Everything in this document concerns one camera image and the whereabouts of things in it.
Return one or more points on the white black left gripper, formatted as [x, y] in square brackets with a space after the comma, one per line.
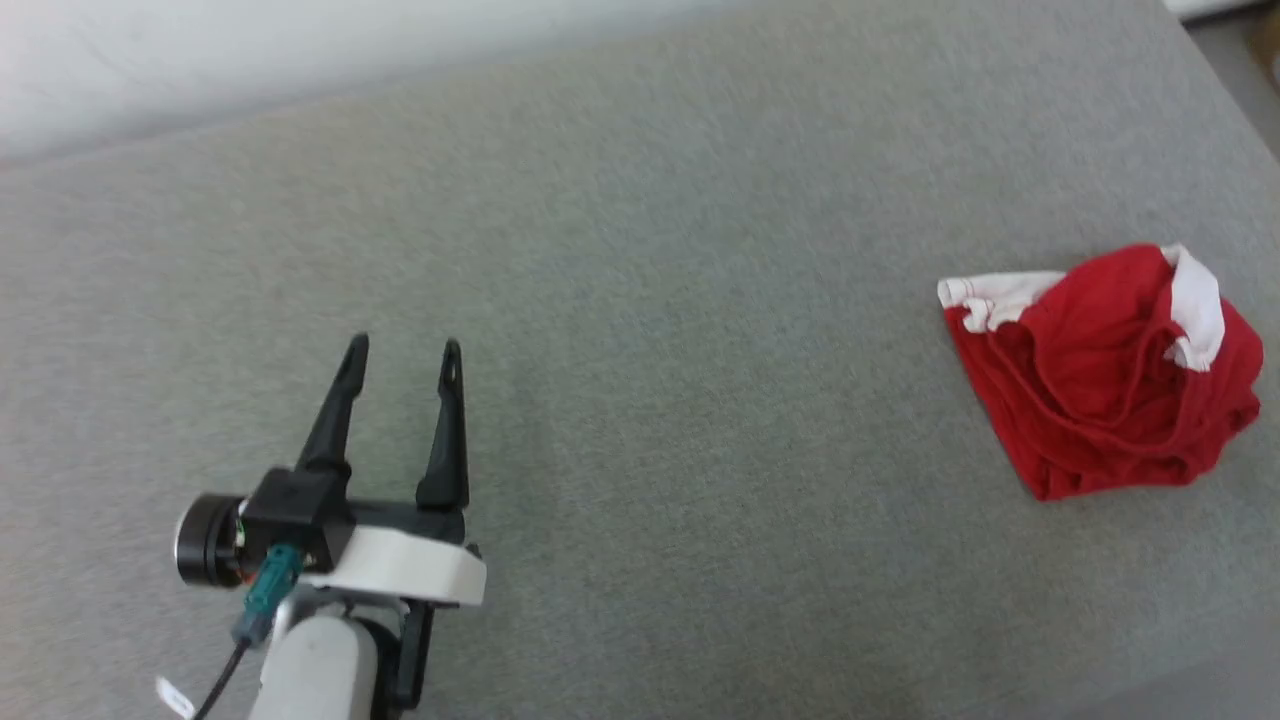
[410, 565]

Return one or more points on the red basketball jersey number 23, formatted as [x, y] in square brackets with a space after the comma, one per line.
[1090, 400]

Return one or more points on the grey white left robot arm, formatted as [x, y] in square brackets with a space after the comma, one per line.
[315, 670]

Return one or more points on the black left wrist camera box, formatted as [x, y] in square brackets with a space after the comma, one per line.
[295, 510]

